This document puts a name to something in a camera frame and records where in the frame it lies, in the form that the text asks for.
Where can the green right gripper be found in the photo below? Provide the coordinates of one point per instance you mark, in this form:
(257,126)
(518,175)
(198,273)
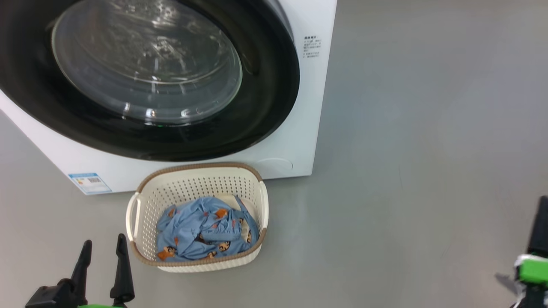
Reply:
(535,271)

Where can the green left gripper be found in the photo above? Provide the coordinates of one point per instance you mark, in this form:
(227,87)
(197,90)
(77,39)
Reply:
(102,306)

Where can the blue cartoon print garment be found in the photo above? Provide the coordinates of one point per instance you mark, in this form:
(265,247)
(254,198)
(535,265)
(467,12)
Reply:
(201,231)

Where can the cream cloth garment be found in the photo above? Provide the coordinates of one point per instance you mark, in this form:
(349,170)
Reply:
(229,201)

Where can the dark round glass washer door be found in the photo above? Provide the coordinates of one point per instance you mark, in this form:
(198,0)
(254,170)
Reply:
(150,64)

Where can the cream perforated laundry basket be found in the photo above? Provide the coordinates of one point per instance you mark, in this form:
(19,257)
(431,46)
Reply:
(192,184)

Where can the white front-load washing machine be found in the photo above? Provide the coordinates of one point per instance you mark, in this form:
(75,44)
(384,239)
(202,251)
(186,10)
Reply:
(295,107)

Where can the blue energy label sticker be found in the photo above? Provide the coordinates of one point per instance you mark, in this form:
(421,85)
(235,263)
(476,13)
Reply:
(90,183)

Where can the round white filter cover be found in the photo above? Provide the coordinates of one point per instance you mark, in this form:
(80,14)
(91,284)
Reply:
(276,166)

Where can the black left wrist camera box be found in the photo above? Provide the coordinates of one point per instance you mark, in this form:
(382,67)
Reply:
(49,297)

